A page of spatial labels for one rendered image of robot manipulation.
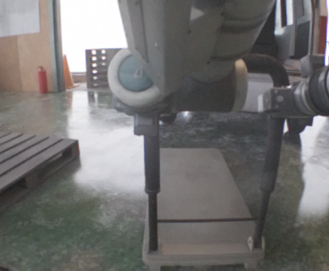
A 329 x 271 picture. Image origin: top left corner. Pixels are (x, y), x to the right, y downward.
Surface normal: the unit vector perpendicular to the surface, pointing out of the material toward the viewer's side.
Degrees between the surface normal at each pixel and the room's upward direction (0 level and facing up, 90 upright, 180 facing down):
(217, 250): 0
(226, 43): 146
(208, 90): 141
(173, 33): 134
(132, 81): 74
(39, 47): 90
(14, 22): 90
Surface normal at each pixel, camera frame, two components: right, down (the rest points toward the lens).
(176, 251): 0.00, -0.95
